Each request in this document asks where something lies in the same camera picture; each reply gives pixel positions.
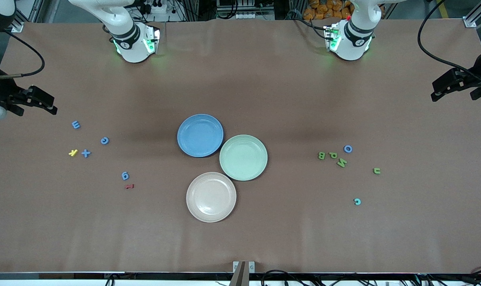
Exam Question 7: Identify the white power strip with plugs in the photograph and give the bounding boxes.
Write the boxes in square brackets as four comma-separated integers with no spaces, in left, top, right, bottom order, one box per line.
[139,0,167,15]

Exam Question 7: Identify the pile of orange packets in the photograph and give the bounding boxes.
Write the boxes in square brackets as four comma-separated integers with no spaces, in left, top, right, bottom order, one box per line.
[303,0,354,21]

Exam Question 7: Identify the blue plate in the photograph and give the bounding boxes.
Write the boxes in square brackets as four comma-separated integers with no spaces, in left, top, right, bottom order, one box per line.
[177,114,224,158]

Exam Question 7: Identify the beige pink plate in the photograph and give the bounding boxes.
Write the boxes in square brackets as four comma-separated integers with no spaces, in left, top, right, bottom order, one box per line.
[186,172,237,223]

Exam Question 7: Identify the light green plate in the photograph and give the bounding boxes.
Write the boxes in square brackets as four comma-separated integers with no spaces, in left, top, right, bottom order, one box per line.
[219,135,268,182]

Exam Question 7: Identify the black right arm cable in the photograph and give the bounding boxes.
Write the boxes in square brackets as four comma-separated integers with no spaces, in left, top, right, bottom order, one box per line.
[0,30,46,79]

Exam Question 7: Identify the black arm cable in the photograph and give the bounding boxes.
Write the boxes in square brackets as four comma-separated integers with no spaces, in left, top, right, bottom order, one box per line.
[417,0,481,82]
[0,30,46,79]

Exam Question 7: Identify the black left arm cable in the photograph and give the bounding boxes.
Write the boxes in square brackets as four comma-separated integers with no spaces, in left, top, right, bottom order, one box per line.
[417,0,481,82]

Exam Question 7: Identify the aluminium frame profile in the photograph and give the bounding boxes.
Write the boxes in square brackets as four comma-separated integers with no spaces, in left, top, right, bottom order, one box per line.
[463,0,481,28]
[9,0,46,33]

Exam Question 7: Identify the black base cable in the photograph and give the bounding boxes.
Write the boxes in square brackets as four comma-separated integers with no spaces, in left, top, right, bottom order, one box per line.
[292,16,329,40]

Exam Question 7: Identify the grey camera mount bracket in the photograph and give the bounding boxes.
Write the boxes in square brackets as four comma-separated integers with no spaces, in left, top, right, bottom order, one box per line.
[231,261,256,286]

